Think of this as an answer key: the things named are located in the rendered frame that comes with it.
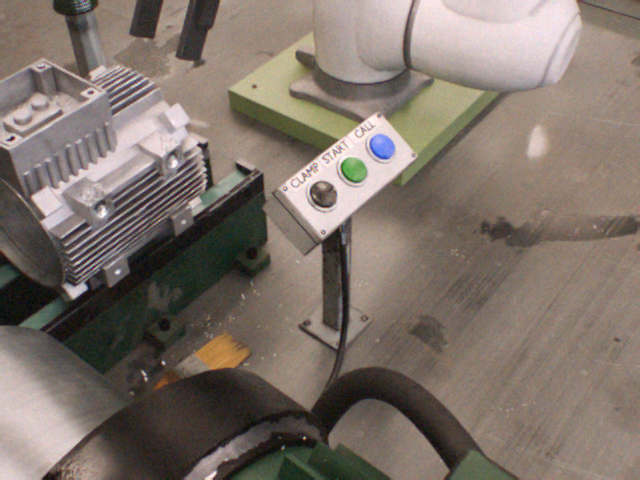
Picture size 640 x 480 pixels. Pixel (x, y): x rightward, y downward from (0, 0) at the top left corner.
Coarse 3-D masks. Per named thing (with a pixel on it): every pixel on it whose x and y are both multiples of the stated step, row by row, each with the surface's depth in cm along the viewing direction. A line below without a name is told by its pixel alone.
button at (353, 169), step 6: (342, 162) 87; (348, 162) 87; (354, 162) 87; (360, 162) 87; (342, 168) 86; (348, 168) 86; (354, 168) 87; (360, 168) 87; (366, 168) 87; (348, 174) 86; (354, 174) 86; (360, 174) 87; (366, 174) 87; (348, 180) 86; (354, 180) 86; (360, 180) 87
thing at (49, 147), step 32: (32, 64) 88; (0, 96) 86; (32, 96) 89; (64, 96) 89; (96, 96) 84; (0, 128) 85; (32, 128) 83; (64, 128) 82; (96, 128) 85; (0, 160) 80; (32, 160) 80; (64, 160) 84; (96, 160) 87; (32, 192) 82
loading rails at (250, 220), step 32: (224, 192) 107; (256, 192) 110; (192, 224) 102; (224, 224) 107; (256, 224) 113; (0, 256) 98; (160, 256) 100; (192, 256) 105; (224, 256) 111; (256, 256) 113; (0, 288) 96; (32, 288) 100; (96, 288) 94; (128, 288) 98; (160, 288) 103; (192, 288) 108; (0, 320) 98; (32, 320) 92; (64, 320) 91; (96, 320) 96; (128, 320) 100; (160, 320) 104; (96, 352) 98; (128, 352) 103
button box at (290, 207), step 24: (384, 120) 92; (336, 144) 88; (360, 144) 89; (312, 168) 85; (336, 168) 87; (384, 168) 89; (288, 192) 83; (360, 192) 87; (288, 216) 84; (312, 216) 83; (336, 216) 85; (312, 240) 84
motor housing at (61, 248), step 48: (144, 96) 91; (192, 144) 93; (0, 192) 95; (144, 192) 90; (192, 192) 96; (0, 240) 95; (48, 240) 98; (96, 240) 86; (144, 240) 94; (48, 288) 93
